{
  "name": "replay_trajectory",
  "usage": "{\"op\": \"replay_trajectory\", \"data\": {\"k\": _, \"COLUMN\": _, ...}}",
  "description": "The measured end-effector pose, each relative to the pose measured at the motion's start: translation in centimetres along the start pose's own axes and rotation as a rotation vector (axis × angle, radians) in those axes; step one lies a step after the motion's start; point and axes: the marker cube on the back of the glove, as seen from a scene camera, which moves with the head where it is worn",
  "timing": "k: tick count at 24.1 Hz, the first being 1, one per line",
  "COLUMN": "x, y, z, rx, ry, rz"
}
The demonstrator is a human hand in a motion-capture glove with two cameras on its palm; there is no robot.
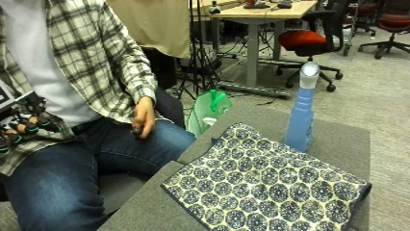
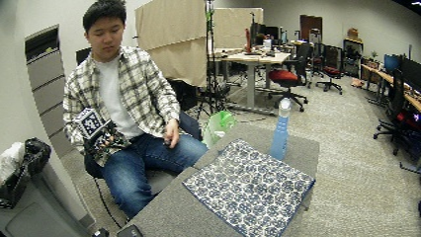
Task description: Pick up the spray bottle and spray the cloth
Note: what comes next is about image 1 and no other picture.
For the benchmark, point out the wooden desk with grey legs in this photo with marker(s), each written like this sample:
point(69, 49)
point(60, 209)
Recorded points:
point(255, 16)

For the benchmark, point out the dark object on desk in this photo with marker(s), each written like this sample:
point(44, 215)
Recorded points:
point(283, 4)
point(255, 4)
point(214, 7)

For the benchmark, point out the black tripod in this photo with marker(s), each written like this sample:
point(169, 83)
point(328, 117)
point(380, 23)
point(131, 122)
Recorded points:
point(197, 54)

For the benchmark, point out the red and black office chair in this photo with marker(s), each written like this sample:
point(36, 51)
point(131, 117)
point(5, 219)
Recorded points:
point(394, 22)
point(304, 40)

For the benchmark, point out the blue patterned cloth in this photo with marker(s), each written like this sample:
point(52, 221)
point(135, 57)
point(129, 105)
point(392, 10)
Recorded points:
point(265, 186)

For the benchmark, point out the green mesh bag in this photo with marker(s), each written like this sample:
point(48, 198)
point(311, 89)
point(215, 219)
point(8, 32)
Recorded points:
point(209, 110)

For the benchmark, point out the grey fabric ottoman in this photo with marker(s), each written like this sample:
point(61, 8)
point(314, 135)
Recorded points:
point(328, 141)

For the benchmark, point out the white cube with black markers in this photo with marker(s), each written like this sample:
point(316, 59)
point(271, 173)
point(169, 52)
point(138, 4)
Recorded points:
point(6, 94)

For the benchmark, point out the small black handheld device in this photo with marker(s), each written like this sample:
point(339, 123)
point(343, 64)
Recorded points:
point(137, 130)

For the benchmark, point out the the person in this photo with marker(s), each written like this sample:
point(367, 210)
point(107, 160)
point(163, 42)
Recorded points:
point(75, 80)

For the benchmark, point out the blue spray bottle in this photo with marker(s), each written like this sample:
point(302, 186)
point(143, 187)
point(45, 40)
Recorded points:
point(299, 118)

